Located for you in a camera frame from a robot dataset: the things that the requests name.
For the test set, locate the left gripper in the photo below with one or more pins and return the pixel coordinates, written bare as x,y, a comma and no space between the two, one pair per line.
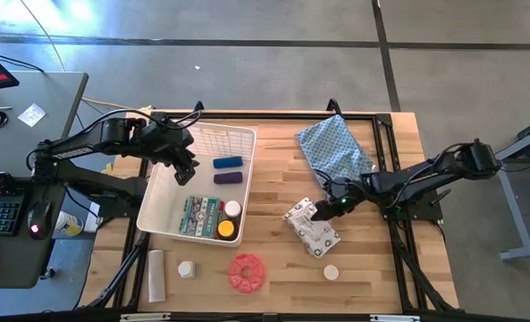
175,145

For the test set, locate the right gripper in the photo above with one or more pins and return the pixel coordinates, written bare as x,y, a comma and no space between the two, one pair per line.
345,197

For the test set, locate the white printed gauze package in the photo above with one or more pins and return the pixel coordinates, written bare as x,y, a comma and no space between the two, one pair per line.
313,234

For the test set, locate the purple bandage roll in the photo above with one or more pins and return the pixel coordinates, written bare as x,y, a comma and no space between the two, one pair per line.
228,178

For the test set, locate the blue bandage roll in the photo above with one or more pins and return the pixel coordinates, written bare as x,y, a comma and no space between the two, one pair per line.
227,162

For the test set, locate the teal first aid kit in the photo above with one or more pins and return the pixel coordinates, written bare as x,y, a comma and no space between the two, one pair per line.
199,217

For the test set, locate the clear bottle ribbed white cap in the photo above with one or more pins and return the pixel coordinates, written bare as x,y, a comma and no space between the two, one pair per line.
233,209

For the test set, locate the small white cap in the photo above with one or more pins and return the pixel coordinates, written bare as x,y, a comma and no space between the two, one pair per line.
331,273

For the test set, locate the blue patterned cloth pouch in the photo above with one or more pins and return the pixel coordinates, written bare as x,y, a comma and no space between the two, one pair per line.
331,147

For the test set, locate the brown bottle yellow cap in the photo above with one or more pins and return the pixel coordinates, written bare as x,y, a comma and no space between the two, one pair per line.
226,229

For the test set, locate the white bottle blue stripe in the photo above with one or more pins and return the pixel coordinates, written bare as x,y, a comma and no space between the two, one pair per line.
187,269

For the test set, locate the pink round pill organizer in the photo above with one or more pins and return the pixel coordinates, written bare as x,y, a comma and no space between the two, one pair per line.
246,273

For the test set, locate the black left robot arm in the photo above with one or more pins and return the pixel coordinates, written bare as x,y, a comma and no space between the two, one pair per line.
81,149

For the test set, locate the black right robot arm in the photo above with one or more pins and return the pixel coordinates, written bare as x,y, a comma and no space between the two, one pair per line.
407,181

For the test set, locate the white plastic basket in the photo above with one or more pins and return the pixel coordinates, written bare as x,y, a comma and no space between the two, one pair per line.
166,205

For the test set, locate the white paper sheet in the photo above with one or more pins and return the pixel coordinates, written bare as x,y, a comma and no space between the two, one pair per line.
92,219

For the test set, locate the white bandage roll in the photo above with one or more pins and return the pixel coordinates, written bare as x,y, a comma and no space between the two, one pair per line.
156,276

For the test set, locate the white yellow cup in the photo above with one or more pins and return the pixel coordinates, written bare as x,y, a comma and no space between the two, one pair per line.
70,224

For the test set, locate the grey side desk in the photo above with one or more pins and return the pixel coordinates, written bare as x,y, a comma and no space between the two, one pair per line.
36,147

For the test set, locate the black computer mouse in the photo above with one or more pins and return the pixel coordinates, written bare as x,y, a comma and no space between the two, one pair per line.
40,219

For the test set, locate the white paper note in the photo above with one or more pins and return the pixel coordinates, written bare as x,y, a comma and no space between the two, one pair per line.
32,115

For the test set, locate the dark keyboard desk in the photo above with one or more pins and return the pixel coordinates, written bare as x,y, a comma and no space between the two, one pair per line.
19,259

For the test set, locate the black backlit keyboard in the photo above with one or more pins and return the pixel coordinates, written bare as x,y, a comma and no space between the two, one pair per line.
1,214

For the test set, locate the grey metal table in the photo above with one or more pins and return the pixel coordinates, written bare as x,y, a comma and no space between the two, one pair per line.
517,214

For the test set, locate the black frame clamp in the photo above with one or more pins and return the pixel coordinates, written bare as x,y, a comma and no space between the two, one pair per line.
334,102
198,108

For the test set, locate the black aluminium table frame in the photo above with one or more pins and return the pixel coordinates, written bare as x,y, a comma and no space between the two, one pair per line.
381,134

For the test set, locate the white metal bracket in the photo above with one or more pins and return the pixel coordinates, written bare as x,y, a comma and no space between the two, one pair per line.
394,318
144,317

